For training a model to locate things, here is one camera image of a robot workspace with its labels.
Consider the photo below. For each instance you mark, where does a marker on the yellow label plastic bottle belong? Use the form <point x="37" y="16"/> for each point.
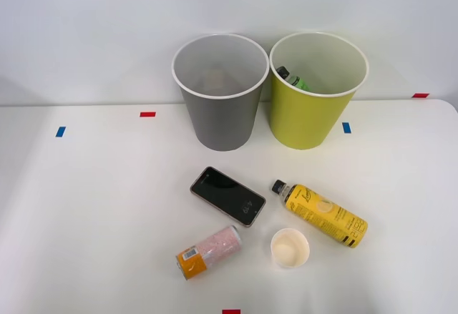
<point x="325" y="215"/>

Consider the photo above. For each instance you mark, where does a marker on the grey plastic waste bin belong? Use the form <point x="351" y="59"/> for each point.
<point x="222" y="121"/>

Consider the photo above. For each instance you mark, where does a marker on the black smartphone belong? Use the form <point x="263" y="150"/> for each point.
<point x="229" y="196"/>

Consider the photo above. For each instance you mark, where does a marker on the yellow-green plastic waste bin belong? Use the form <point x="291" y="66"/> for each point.
<point x="304" y="121"/>

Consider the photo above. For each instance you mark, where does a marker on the green label plastic bottle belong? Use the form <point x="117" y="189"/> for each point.
<point x="296" y="79"/>

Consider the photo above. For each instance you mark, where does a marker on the pink and orange drink can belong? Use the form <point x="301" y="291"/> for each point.
<point x="211" y="251"/>

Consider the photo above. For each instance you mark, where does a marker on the small white paper cup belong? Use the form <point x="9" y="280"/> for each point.
<point x="290" y="249"/>

